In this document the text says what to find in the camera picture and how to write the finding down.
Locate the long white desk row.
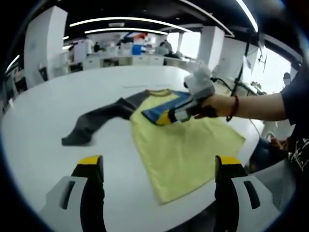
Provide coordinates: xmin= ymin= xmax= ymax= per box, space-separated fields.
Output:
xmin=67 ymin=52 xmax=194 ymax=72

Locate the ceiling light strip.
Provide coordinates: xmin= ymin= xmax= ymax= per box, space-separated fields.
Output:
xmin=84 ymin=28 xmax=169 ymax=36
xmin=236 ymin=0 xmax=259 ymax=32
xmin=69 ymin=16 xmax=194 ymax=33

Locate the white box appliance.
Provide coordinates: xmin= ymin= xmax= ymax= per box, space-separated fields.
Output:
xmin=73 ymin=43 xmax=88 ymax=62

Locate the person's right hand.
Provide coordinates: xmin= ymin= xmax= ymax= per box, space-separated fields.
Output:
xmin=194 ymin=95 xmax=234 ymax=119

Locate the grey office chair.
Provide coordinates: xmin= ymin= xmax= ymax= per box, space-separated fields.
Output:
xmin=251 ymin=159 xmax=295 ymax=211

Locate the yellow blue grey garment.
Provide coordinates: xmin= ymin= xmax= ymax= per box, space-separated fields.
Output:
xmin=61 ymin=88 xmax=246 ymax=206

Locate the blue storage bin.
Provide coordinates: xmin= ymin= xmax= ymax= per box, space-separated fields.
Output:
xmin=131 ymin=44 xmax=143 ymax=56

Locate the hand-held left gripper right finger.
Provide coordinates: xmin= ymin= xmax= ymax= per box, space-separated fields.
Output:
xmin=214 ymin=155 xmax=281 ymax=232

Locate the black floor sign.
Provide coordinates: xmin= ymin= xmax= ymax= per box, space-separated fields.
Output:
xmin=38 ymin=66 xmax=49 ymax=82

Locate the red bead bracelet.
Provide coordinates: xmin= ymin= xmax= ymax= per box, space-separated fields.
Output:
xmin=226 ymin=95 xmax=239 ymax=122

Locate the thin black cable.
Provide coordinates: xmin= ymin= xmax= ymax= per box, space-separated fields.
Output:
xmin=210 ymin=76 xmax=239 ymax=95

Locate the white square pillar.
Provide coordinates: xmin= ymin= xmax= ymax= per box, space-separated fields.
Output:
xmin=200 ymin=26 xmax=225 ymax=73
xmin=24 ymin=6 xmax=69 ymax=89

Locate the white plastic chair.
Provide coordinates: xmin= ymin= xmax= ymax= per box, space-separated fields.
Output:
xmin=262 ymin=118 xmax=279 ymax=144

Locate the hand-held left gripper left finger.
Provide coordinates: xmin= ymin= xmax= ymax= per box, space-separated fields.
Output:
xmin=40 ymin=155 xmax=105 ymax=232

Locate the black equipment stand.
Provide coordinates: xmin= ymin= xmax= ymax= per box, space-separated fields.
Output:
xmin=231 ymin=33 xmax=252 ymax=95

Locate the person's blue jeans leg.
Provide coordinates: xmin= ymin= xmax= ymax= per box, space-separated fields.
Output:
xmin=250 ymin=137 xmax=288 ymax=170

